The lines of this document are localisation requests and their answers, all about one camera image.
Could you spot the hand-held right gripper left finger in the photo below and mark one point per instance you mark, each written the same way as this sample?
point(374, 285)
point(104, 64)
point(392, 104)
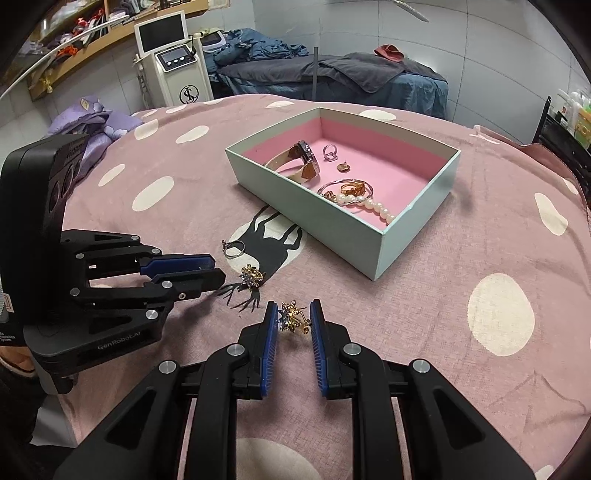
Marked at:
point(269, 350)

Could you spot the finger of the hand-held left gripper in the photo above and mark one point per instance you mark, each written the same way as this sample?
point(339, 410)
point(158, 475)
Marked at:
point(184, 263)
point(198, 282)

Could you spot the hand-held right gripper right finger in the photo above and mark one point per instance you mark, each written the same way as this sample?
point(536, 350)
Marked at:
point(318, 350)

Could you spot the gold flower brooch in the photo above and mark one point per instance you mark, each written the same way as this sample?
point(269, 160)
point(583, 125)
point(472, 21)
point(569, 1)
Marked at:
point(292, 318)
point(252, 277)

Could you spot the pale green jewelry box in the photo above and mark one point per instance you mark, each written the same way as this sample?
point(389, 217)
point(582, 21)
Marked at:
point(323, 226)

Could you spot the silver bangle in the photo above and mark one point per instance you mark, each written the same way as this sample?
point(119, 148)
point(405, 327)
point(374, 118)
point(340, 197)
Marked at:
point(355, 199)

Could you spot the small gold earring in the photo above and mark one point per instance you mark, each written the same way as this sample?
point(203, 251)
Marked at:
point(342, 166)

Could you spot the person's left hand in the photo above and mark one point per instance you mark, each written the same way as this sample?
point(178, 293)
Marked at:
point(14, 360)

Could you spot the purple printed quilt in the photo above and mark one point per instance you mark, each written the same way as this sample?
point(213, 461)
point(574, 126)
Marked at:
point(106, 124)

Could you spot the pink polka dot blanket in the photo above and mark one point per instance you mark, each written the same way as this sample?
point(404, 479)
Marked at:
point(461, 277)

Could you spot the white beauty machine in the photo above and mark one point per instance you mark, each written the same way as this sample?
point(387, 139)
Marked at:
point(184, 87)

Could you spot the wooden cubby shelf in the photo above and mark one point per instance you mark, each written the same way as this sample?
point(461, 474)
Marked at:
point(120, 34)

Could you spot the blue crumpled quilt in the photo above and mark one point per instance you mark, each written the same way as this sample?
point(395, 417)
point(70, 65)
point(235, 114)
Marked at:
point(258, 46)

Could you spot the grey blanket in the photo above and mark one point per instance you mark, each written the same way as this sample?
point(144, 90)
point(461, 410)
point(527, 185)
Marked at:
point(360, 69)

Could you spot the massage bed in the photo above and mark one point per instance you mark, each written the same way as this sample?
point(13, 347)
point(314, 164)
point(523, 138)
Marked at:
point(415, 92)

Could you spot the red cloth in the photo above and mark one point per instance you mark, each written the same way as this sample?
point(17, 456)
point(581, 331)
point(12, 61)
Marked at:
point(390, 53)

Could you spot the black metal rack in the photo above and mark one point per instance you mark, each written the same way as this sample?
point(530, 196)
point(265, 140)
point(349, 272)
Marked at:
point(558, 134)

